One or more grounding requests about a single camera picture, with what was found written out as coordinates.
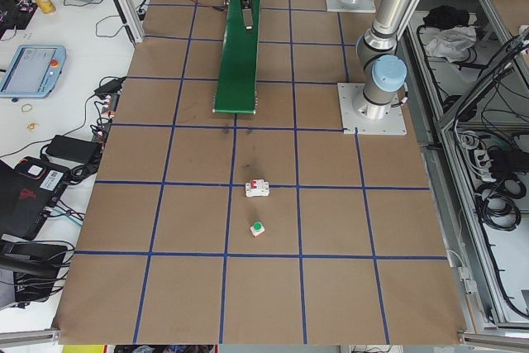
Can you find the green push button white base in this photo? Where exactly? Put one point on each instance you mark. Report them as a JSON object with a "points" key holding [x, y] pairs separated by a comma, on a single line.
{"points": [[257, 229]]}

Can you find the green belt conveyor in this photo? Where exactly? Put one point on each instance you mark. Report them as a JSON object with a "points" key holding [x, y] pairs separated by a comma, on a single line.
{"points": [[239, 63]]}

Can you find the small black power adapter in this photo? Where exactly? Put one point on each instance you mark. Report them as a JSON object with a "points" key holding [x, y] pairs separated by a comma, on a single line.
{"points": [[142, 10]]}

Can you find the white red circuit breaker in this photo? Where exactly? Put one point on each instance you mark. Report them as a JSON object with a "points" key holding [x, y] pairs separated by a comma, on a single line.
{"points": [[256, 189]]}

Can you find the black cloth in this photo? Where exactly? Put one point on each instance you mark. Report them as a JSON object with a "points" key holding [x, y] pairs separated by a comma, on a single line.
{"points": [[448, 16]]}

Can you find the white cloth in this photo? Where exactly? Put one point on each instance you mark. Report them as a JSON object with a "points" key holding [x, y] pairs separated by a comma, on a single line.
{"points": [[450, 43]]}

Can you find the large black power brick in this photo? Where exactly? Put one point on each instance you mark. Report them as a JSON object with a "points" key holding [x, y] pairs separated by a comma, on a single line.
{"points": [[72, 148]]}

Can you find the blue grey teach pendant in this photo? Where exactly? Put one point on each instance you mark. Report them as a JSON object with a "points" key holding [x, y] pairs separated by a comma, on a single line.
{"points": [[29, 72]]}

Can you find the black bag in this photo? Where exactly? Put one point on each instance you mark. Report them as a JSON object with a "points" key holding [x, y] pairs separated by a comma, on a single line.
{"points": [[10, 18]]}

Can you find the black case with red print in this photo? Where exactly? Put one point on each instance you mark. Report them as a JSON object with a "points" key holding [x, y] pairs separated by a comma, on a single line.
{"points": [[25, 200]]}

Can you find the black electronic device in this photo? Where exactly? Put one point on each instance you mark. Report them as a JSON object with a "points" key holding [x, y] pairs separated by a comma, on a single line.
{"points": [[29, 262]]}

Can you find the aluminium profile bar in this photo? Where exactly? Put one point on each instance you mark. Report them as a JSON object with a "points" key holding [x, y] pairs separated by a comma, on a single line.
{"points": [[496, 340], [29, 336]]}

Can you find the aluminium frame post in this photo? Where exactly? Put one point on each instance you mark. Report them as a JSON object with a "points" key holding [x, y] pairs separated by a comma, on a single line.
{"points": [[130, 14]]}

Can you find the V-shaped metal bar frame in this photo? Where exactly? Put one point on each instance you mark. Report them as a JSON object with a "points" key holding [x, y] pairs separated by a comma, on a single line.
{"points": [[450, 220]]}

